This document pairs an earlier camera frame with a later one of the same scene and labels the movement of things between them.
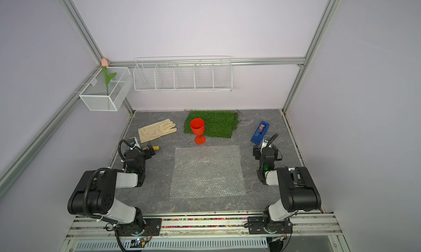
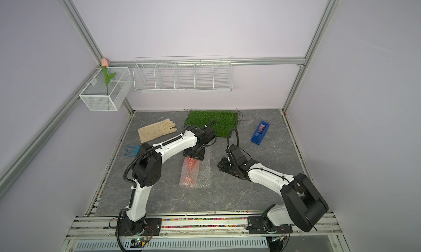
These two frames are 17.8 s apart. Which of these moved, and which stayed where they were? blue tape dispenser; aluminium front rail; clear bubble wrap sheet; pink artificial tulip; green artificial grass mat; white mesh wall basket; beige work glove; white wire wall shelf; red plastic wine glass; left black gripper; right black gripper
Moved: right black gripper; left black gripper; clear bubble wrap sheet; red plastic wine glass
Stayed: aluminium front rail; green artificial grass mat; white mesh wall basket; white wire wall shelf; beige work glove; blue tape dispenser; pink artificial tulip
